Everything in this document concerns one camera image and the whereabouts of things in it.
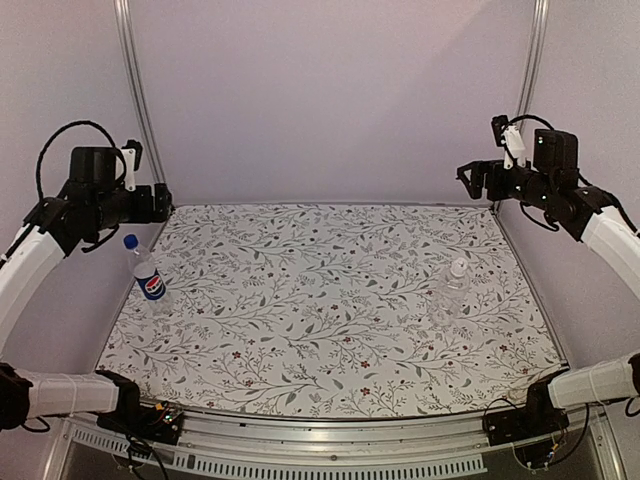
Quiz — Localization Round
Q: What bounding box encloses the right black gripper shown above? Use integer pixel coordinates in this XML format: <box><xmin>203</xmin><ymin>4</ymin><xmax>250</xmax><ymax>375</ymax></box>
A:
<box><xmin>459</xmin><ymin>159</ymin><xmax>556</xmax><ymax>210</ymax></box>

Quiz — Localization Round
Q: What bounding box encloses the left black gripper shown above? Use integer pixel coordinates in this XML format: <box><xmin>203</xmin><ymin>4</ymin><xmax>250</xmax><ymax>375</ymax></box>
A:
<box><xmin>90</xmin><ymin>180</ymin><xmax>172</xmax><ymax>230</ymax></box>

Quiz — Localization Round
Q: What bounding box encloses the Pepsi label plastic bottle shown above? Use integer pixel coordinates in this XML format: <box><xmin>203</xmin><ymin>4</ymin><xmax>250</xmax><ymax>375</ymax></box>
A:
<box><xmin>125</xmin><ymin>239</ymin><xmax>173</xmax><ymax>315</ymax></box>

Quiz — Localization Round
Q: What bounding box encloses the blue bottle cap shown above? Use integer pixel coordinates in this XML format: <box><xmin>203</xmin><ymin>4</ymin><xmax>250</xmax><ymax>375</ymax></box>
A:
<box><xmin>123</xmin><ymin>234</ymin><xmax>139</xmax><ymax>250</ymax></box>

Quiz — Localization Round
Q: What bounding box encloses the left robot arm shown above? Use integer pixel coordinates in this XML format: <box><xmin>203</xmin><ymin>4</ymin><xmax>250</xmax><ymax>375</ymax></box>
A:
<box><xmin>1</xmin><ymin>140</ymin><xmax>176</xmax><ymax>439</ymax></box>

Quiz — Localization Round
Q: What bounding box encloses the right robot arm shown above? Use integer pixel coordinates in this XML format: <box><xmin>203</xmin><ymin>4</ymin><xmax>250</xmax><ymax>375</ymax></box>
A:
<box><xmin>456</xmin><ymin>126</ymin><xmax>639</xmax><ymax>436</ymax></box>

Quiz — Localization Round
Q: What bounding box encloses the white clear bottle cap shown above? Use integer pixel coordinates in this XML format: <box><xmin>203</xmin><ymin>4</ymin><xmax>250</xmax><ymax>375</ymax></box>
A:
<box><xmin>450</xmin><ymin>257</ymin><xmax>469</xmax><ymax>277</ymax></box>

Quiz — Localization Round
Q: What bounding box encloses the clear plastic bottle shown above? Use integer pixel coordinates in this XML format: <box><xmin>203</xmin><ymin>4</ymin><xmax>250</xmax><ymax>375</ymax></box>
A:
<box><xmin>431</xmin><ymin>260</ymin><xmax>471</xmax><ymax>328</ymax></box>

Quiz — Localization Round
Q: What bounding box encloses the floral patterned table mat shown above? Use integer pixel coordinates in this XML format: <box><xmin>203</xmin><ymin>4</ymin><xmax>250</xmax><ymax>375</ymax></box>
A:
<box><xmin>99</xmin><ymin>205</ymin><xmax>566</xmax><ymax>419</ymax></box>

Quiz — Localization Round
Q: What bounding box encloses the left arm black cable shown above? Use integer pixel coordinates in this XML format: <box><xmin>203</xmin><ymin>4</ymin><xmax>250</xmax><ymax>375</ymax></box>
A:
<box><xmin>33</xmin><ymin>119</ymin><xmax>128</xmax><ymax>201</ymax></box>

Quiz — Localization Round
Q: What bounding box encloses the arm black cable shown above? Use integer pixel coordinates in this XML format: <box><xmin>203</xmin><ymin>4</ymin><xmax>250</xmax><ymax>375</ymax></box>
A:
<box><xmin>33</xmin><ymin>119</ymin><xmax>128</xmax><ymax>201</ymax></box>
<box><xmin>504</xmin><ymin>113</ymin><xmax>557</xmax><ymax>136</ymax></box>

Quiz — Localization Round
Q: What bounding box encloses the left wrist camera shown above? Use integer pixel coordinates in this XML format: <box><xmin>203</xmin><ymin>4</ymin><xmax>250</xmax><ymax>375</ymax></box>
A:
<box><xmin>116</xmin><ymin>139</ymin><xmax>143</xmax><ymax>192</ymax></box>

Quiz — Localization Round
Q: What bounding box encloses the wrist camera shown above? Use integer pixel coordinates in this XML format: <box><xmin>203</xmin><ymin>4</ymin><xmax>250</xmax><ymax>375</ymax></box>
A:
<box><xmin>491</xmin><ymin>115</ymin><xmax>526</xmax><ymax>170</ymax></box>
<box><xmin>116</xmin><ymin>139</ymin><xmax>143</xmax><ymax>192</ymax></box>

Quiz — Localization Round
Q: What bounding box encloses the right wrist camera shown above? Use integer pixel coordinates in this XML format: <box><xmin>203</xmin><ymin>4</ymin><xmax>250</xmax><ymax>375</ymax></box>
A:
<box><xmin>491</xmin><ymin>115</ymin><xmax>526</xmax><ymax>170</ymax></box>

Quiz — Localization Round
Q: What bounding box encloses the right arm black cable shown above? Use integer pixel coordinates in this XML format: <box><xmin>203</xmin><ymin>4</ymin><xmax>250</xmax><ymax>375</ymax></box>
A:
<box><xmin>504</xmin><ymin>113</ymin><xmax>557</xmax><ymax>136</ymax></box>

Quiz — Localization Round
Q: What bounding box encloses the right aluminium frame post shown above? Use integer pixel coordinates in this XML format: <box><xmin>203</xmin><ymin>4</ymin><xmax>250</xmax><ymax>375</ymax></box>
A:
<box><xmin>516</xmin><ymin>0</ymin><xmax>550</xmax><ymax>116</ymax></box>

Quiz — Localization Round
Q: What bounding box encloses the aluminium frame post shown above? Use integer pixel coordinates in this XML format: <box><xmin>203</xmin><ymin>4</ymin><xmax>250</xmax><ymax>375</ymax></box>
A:
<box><xmin>113</xmin><ymin>0</ymin><xmax>166</xmax><ymax>183</ymax></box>
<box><xmin>516</xmin><ymin>0</ymin><xmax>550</xmax><ymax>116</ymax></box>

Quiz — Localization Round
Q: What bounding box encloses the left aluminium frame post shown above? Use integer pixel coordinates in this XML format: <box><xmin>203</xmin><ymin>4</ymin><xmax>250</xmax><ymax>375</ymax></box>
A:
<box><xmin>113</xmin><ymin>0</ymin><xmax>166</xmax><ymax>183</ymax></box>

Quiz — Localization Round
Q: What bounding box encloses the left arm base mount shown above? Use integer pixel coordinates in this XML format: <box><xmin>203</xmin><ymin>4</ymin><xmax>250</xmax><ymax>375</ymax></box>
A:
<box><xmin>97</xmin><ymin>401</ymin><xmax>184</xmax><ymax>445</ymax></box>

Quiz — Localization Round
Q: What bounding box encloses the front aluminium rail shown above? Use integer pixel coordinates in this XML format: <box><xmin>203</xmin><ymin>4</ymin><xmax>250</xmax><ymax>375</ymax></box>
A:
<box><xmin>44</xmin><ymin>407</ymin><xmax>631</xmax><ymax>479</ymax></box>

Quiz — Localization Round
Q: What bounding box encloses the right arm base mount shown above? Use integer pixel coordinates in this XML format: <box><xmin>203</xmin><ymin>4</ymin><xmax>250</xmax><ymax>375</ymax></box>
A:
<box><xmin>482</xmin><ymin>398</ymin><xmax>570</xmax><ymax>470</ymax></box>

